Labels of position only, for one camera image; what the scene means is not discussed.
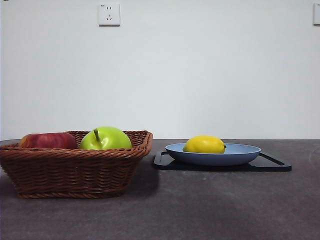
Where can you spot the yellow lemon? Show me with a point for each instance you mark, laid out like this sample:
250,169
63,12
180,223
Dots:
203,144

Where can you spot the blue round plate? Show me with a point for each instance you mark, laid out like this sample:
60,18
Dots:
215,158

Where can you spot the brown woven wicker basket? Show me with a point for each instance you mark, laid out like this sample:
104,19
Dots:
75,172

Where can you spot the green apple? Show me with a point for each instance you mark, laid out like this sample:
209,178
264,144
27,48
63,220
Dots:
112,140

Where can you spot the red apple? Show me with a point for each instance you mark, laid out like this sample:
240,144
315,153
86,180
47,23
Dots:
47,141

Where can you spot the black rectangular tray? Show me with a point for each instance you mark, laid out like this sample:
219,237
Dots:
270,167

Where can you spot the white wall power socket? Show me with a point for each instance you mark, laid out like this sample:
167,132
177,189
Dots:
109,14

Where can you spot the white wall switch plate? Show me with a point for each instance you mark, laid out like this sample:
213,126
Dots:
317,13

